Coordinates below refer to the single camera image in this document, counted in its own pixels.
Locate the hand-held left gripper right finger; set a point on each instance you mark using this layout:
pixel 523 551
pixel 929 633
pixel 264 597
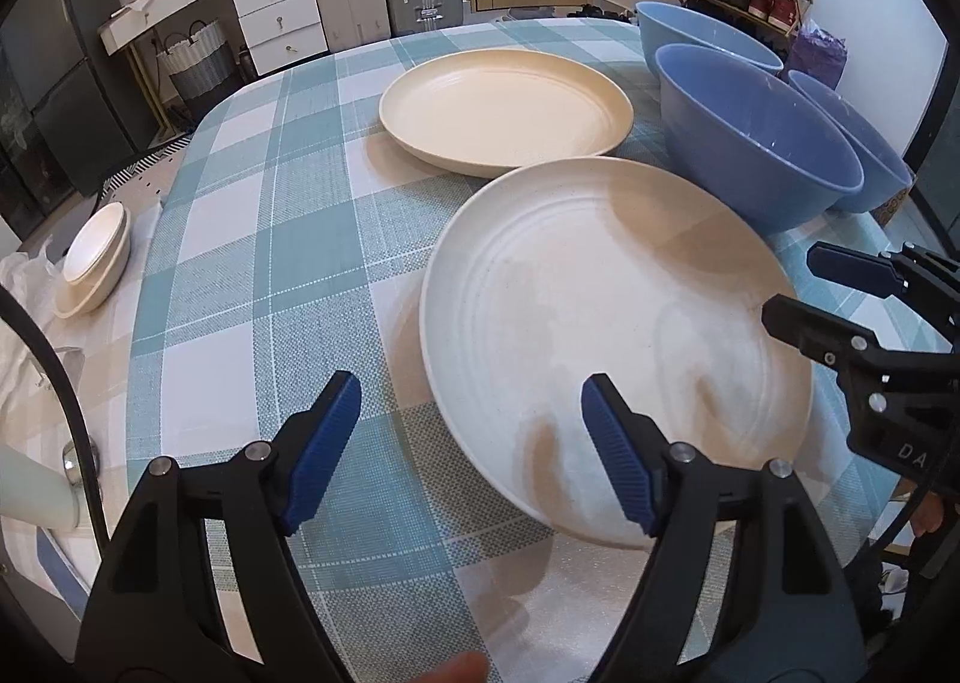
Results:
pixel 615 450

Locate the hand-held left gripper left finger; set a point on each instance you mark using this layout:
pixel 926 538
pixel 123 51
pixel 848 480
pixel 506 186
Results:
pixel 322 450

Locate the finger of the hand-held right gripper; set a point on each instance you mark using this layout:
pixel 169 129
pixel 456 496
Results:
pixel 817 338
pixel 862 274

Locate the blue bowl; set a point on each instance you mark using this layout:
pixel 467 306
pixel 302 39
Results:
pixel 750 136
pixel 705 31
pixel 877 158

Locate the white round plate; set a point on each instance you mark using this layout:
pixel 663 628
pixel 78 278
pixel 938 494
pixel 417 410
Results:
pixel 600 293

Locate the cream round plate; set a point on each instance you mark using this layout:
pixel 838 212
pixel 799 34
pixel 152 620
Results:
pixel 502 106

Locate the person's right hand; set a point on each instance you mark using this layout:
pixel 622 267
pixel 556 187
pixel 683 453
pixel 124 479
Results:
pixel 930 512

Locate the person's left hand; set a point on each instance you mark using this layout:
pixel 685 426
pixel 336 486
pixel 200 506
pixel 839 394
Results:
pixel 459 669

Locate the patterned cardboard sheet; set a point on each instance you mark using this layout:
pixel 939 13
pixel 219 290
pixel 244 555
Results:
pixel 896 207

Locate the dark side cabinet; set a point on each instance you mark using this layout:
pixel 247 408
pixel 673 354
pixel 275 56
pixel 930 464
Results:
pixel 937 196

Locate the person's dark clothing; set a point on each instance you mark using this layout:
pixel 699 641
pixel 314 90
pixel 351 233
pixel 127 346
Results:
pixel 877 593

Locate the teal white checked tablecloth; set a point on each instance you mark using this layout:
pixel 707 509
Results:
pixel 262 241

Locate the purple bag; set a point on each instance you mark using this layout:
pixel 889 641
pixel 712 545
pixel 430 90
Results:
pixel 817 53

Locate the white bottle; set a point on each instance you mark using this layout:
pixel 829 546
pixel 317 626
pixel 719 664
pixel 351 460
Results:
pixel 34 488

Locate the white plastic bag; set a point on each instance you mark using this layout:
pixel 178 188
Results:
pixel 30 323

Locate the woven grey basket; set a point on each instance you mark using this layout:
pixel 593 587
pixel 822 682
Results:
pixel 196 65

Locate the dark glass cabinet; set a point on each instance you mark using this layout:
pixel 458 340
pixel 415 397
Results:
pixel 67 91

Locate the white vanity dresser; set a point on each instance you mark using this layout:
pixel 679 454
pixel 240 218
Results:
pixel 277 1

